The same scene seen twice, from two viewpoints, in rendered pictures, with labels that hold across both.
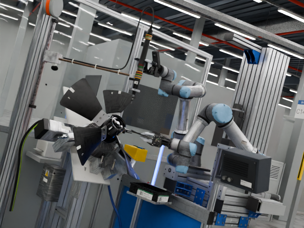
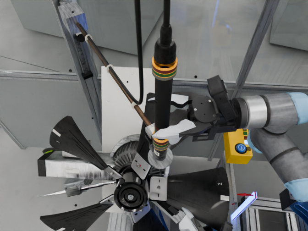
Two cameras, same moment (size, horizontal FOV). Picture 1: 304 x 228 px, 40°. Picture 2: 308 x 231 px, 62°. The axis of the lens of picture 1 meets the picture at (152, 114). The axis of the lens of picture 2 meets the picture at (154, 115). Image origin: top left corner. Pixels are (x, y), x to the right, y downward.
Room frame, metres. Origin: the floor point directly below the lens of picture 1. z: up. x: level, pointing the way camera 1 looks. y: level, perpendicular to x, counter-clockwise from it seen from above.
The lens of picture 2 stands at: (2.42, -0.06, 2.10)
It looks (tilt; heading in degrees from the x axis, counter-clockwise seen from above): 55 degrees down; 43
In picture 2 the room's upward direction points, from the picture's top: straight up
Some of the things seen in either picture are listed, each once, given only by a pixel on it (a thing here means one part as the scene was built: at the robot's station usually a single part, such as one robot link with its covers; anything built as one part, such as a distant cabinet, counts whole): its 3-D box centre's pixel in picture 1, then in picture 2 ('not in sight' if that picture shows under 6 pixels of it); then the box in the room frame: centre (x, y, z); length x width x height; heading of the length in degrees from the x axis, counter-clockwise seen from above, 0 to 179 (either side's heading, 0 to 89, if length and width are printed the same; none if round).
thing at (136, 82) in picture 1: (142, 59); (162, 116); (2.67, 0.14, 1.65); 0.04 x 0.04 x 0.46
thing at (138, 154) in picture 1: (134, 154); (236, 145); (3.12, 0.05, 1.02); 0.16 x 0.10 x 0.11; 39
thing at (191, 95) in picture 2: not in sight; (188, 101); (2.74, 0.13, 1.64); 0.09 x 0.05 x 0.02; 117
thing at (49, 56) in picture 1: (52, 57); (72, 17); (2.84, 0.75, 1.53); 0.10 x 0.07 x 0.08; 74
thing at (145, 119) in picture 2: (94, 67); (109, 68); (2.75, 0.44, 1.53); 0.54 x 0.01 x 0.01; 74
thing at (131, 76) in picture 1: (135, 83); (158, 146); (2.67, 0.15, 1.49); 0.09 x 0.07 x 0.10; 74
